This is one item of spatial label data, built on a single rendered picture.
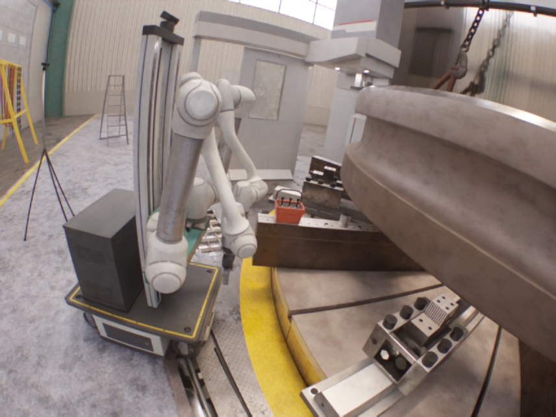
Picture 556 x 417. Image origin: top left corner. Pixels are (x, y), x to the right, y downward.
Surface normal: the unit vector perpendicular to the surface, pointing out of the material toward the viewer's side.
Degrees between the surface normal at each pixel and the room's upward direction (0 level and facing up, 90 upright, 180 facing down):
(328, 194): 90
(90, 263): 90
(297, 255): 90
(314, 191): 90
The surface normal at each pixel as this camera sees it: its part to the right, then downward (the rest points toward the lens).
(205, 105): 0.39, 0.33
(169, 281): 0.33, 0.53
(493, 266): -0.85, 0.08
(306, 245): 0.10, 0.42
